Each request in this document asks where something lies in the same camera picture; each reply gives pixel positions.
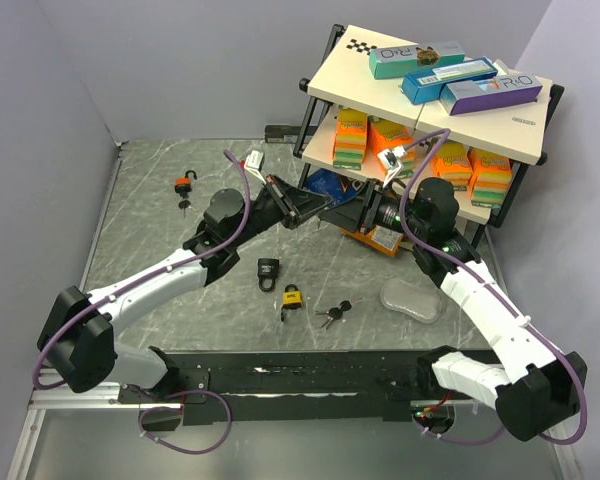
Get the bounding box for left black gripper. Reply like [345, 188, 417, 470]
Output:
[229, 174, 333, 249]

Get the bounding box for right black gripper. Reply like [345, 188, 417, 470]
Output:
[319, 178, 429, 241]

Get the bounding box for black padlock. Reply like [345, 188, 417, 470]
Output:
[257, 258, 280, 293]

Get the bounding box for yellow padlock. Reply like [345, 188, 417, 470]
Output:
[280, 284, 303, 322]

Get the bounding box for black key bunch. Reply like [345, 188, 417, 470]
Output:
[315, 300, 360, 329]

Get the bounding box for black-headed key bunch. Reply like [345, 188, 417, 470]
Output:
[178, 199, 192, 217]

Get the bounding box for orange padlock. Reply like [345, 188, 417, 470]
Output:
[174, 169, 197, 198]

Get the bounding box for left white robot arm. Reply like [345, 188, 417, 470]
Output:
[38, 175, 331, 402]

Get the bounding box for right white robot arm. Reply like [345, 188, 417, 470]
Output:
[319, 177, 588, 445]

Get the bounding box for blue chips bag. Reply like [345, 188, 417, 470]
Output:
[305, 168, 357, 206]

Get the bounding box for orange Kettle chips bag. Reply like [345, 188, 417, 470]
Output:
[342, 226, 403, 257]

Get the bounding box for black device behind shelf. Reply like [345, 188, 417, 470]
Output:
[264, 124, 300, 144]

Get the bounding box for orange sponge pack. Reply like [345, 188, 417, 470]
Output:
[367, 116, 415, 179]
[431, 141, 473, 191]

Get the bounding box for sponge pack far left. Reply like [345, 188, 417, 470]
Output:
[332, 107, 368, 171]

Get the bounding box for clear plastic pouch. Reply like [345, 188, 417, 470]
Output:
[380, 278, 444, 324]

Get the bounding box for three-tier shelf rack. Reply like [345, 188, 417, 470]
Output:
[293, 24, 565, 245]

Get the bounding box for blue box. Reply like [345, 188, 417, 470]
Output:
[401, 57, 498, 105]

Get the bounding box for sponge pack far right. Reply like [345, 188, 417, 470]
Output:
[468, 148, 512, 209]

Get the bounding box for teal R+O box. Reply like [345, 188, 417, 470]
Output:
[369, 41, 465, 80]

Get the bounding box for purple R+O box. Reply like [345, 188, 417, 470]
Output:
[439, 73, 543, 116]

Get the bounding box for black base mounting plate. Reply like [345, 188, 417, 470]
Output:
[118, 350, 445, 426]

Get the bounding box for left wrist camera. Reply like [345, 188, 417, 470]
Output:
[243, 149, 265, 176]

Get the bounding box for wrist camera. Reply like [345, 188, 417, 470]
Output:
[243, 149, 265, 176]
[377, 145, 407, 188]

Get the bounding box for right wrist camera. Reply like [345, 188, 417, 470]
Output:
[377, 145, 407, 188]

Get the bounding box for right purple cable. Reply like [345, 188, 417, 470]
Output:
[398, 128, 589, 446]

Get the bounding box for purple cable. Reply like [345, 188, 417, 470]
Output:
[32, 148, 254, 390]
[398, 128, 589, 446]

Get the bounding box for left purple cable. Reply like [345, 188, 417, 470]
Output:
[32, 148, 254, 390]

